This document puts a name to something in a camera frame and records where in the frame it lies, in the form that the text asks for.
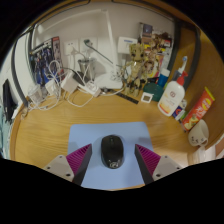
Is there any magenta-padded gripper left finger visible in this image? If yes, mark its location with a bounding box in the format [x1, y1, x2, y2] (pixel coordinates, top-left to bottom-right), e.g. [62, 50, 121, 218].
[43, 143, 93, 187]

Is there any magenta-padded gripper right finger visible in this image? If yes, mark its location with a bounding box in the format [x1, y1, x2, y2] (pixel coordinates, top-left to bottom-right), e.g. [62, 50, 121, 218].
[134, 143, 183, 186]

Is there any black computer mouse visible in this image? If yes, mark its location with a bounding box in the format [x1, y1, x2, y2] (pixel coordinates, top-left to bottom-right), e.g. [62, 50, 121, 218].
[100, 134, 126, 170]

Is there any light blue mouse pad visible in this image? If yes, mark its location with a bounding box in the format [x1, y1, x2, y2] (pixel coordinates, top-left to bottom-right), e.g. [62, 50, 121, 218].
[67, 121, 155, 191]

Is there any white printed mug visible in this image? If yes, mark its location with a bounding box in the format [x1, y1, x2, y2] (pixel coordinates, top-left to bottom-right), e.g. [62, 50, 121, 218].
[188, 118, 210, 148]

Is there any red snack tube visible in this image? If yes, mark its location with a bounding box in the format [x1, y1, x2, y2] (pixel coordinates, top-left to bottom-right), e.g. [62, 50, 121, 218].
[181, 86, 216, 132]

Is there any white red-pump lotion bottle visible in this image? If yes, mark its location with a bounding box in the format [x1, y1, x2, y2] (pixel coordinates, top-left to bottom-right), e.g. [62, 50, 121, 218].
[157, 70, 188, 117]

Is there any small white square clock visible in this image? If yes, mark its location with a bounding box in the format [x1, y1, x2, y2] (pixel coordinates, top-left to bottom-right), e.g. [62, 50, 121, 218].
[140, 91, 154, 104]

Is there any clear plastic lidded cup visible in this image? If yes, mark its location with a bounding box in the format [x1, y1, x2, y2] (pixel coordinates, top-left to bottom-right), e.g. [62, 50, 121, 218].
[28, 83, 45, 106]

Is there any black ruler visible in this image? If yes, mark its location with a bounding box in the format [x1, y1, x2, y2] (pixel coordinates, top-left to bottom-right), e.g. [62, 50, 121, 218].
[116, 92, 139, 105]

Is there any small white charger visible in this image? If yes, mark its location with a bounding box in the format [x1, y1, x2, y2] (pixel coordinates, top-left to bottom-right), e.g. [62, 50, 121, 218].
[44, 79, 59, 98]

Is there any white power strip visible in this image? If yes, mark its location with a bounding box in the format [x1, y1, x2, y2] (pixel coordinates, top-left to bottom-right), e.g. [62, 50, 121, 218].
[77, 79, 102, 98]

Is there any white multi-port charger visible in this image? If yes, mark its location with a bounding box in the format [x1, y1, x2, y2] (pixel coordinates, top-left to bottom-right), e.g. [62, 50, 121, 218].
[60, 71, 78, 94]

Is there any black hanging bag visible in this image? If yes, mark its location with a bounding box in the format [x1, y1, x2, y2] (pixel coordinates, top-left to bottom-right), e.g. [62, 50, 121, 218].
[2, 79, 18, 123]

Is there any blue bottle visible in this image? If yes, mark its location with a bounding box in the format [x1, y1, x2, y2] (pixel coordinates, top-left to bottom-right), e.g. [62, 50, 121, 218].
[156, 68, 171, 88]

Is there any black power adapter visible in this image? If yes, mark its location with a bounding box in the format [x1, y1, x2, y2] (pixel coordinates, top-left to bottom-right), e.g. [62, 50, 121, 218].
[71, 71, 86, 86]

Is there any white desk lamp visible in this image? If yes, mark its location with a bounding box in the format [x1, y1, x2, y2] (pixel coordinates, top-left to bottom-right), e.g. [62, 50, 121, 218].
[49, 8, 124, 90]

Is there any blue robot model kit box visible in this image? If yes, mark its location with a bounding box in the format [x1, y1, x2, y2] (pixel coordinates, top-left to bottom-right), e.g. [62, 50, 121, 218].
[29, 35, 64, 86]

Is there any colourful toy box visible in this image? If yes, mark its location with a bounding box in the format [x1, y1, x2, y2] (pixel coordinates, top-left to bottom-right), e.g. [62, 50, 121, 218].
[138, 22, 174, 79]

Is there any white cable bundle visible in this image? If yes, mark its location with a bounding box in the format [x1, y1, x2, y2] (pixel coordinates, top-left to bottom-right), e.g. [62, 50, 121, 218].
[24, 59, 101, 111]

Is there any grey metal frame post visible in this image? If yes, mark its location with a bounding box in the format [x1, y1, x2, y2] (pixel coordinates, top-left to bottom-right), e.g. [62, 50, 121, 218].
[11, 29, 34, 108]

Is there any dark green plug cable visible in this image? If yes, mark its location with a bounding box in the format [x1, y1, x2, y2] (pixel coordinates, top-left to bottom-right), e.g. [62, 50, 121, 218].
[83, 39, 114, 65]

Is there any white wall outlet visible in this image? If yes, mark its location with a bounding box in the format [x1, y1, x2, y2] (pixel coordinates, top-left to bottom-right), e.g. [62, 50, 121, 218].
[79, 37, 98, 54]
[63, 39, 80, 56]

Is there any white wall box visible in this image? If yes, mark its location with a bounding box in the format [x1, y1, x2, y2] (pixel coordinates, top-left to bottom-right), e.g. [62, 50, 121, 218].
[117, 36, 138, 54]

